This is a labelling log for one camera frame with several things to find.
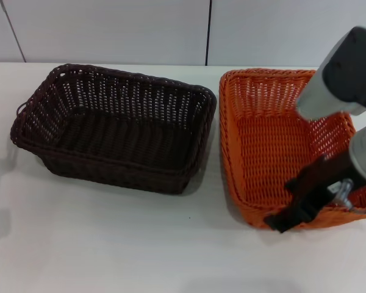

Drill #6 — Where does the dark brown woven basket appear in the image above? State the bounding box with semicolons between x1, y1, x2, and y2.
9;63;218;195

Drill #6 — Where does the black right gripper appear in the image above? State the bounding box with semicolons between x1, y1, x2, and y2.
263;145;356;234

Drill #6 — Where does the orange woven basket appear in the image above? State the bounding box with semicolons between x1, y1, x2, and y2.
218;68;366;231

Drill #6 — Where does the silver metal wrist bracket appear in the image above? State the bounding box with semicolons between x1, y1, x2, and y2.
326;179;366;212

